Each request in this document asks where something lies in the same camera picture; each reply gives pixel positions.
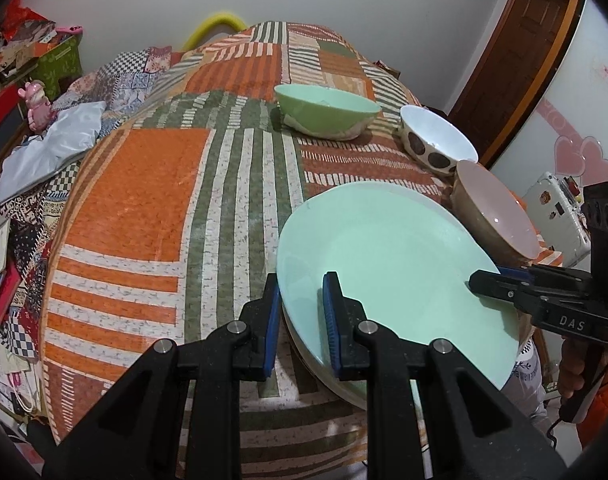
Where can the white printed cloth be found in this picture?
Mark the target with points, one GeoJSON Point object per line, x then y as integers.
{"type": "Point", "coordinates": [528, 375]}

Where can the yellow foam tube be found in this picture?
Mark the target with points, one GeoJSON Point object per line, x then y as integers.
{"type": "Point", "coordinates": [214, 19]}

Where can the white box with stickers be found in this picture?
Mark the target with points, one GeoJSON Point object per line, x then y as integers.
{"type": "Point", "coordinates": [548, 220]}

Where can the checkered patchwork quilt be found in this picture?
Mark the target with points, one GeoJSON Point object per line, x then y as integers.
{"type": "Point", "coordinates": [134, 70]}

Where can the green storage box with clutter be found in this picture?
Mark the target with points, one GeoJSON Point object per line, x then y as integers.
{"type": "Point", "coordinates": [24, 40]}

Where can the red book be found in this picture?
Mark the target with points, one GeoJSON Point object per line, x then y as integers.
{"type": "Point", "coordinates": [6, 292]}

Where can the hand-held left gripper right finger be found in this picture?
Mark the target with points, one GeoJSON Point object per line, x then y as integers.
{"type": "Point", "coordinates": [331, 325]}

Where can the white bowl brown spots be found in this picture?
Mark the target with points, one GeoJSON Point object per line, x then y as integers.
{"type": "Point", "coordinates": [433, 130]}

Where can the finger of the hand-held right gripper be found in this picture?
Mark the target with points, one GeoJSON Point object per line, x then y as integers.
{"type": "Point", "coordinates": [518, 271]}
{"type": "Point", "coordinates": [503, 292]}

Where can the white wardrobe door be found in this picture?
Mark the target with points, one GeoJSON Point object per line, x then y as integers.
{"type": "Point", "coordinates": [583, 85]}

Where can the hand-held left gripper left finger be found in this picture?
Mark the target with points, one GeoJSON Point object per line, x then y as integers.
{"type": "Point", "coordinates": [271, 330]}

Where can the green plate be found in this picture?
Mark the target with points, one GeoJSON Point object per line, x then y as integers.
{"type": "Point", "coordinates": [393, 270]}

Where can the wooden door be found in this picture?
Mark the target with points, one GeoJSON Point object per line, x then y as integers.
{"type": "Point", "coordinates": [513, 60]}

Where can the green bowl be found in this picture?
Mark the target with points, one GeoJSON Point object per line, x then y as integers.
{"type": "Point", "coordinates": [329, 110]}

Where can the person's right hand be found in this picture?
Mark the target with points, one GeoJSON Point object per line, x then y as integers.
{"type": "Point", "coordinates": [571, 370]}

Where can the pink bowl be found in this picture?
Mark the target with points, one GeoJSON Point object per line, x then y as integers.
{"type": "Point", "coordinates": [498, 210]}

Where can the light blue cloth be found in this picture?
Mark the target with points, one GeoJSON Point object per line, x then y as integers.
{"type": "Point", "coordinates": [59, 135]}

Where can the red bag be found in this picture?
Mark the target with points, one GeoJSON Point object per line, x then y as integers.
{"type": "Point", "coordinates": [19, 7]}

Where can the orange striped patchwork blanket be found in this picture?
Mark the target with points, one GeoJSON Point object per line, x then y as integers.
{"type": "Point", "coordinates": [149, 185]}

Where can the white plate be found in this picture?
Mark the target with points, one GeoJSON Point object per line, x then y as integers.
{"type": "Point", "coordinates": [334, 394]}

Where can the pink toy figure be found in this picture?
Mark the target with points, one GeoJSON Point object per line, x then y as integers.
{"type": "Point", "coordinates": [36, 105]}

